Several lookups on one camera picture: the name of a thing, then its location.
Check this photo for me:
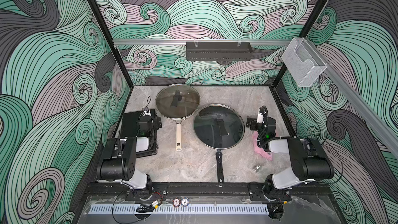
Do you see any pink fluffy cloth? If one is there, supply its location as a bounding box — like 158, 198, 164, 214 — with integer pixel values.
252, 131, 273, 161

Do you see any small glass pot lid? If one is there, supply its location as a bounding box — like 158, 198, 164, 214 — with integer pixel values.
155, 84, 201, 119

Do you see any large glass pot lid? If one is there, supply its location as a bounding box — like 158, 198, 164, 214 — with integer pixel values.
193, 104, 245, 150

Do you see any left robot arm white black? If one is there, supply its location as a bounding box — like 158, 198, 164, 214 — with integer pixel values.
96, 116, 162, 195

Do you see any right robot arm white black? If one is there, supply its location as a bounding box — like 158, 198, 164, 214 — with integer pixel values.
246, 114, 335, 194

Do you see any black flat case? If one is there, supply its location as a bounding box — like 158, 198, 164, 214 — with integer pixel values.
120, 111, 158, 158

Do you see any small metal knob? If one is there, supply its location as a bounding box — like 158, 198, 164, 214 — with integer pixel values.
252, 164, 261, 173

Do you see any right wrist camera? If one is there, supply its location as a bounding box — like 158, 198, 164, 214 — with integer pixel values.
257, 105, 269, 125

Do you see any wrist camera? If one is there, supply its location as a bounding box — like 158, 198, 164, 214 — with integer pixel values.
141, 107, 156, 118
257, 105, 269, 125

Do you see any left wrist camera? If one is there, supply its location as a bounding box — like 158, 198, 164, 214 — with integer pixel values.
141, 107, 156, 118

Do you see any brown pan beige handle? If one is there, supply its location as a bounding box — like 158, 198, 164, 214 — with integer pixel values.
162, 117, 191, 151

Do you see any clear mesh wall bin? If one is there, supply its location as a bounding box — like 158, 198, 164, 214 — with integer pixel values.
282, 37, 327, 88

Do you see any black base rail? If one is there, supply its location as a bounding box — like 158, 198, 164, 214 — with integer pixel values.
84, 182, 331, 203

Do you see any black wall shelf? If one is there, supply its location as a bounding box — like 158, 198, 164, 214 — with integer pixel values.
186, 42, 253, 63

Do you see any aluminium wall rail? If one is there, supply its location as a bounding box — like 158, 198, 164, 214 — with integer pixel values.
113, 38, 292, 46

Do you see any white slotted cable duct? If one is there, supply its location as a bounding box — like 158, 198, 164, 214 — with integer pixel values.
88, 204, 269, 215

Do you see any aluminium side rail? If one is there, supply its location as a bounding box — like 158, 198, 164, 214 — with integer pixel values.
305, 40, 398, 154

